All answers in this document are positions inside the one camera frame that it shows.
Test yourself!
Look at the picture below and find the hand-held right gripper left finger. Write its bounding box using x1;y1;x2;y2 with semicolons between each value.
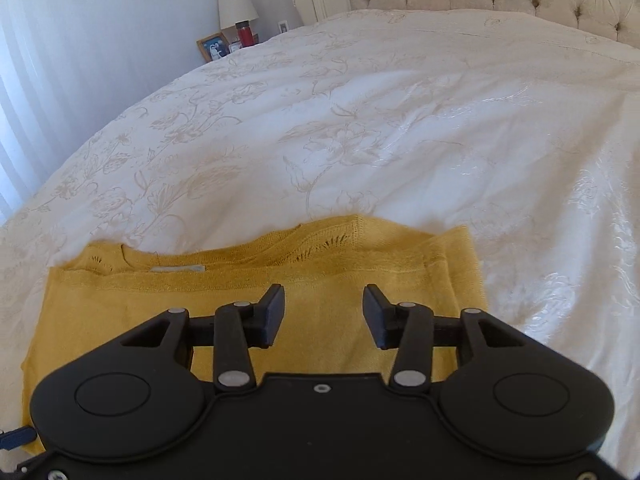
118;283;286;394

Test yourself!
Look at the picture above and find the bed with white floral bedspread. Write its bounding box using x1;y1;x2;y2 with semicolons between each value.
0;7;640;441

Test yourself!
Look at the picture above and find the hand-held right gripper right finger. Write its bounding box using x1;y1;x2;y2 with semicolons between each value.
362;283;527;392

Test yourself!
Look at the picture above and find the wooden picture frame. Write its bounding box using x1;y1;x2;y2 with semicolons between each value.
196;32;231;65

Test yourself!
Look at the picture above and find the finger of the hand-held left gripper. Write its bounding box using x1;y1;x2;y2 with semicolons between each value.
0;426;37;452

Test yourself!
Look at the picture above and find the white table lamp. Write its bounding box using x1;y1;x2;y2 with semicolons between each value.
218;0;260;36

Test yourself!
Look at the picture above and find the yellow knit sweater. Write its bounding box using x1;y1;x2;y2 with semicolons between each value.
20;214;490;457

